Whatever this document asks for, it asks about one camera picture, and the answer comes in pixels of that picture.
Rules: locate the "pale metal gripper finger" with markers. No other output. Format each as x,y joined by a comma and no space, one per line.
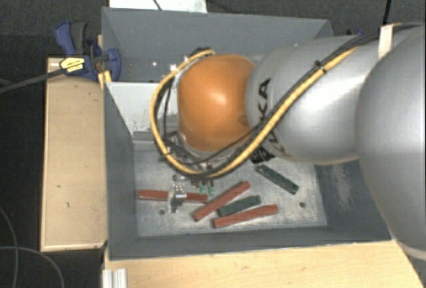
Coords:
180,192
172,188

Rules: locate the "red-brown flat block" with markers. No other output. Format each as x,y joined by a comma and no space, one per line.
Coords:
246,215
221,201
153,195

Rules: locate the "grey metal bin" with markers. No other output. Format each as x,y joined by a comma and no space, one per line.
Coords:
149,213

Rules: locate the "dark green flat block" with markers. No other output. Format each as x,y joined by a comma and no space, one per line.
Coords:
239,205
278,179

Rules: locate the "pale wood board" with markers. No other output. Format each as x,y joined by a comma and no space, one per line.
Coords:
73,153

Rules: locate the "black cylinder on white bracket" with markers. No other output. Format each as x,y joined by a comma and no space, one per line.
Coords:
263,155

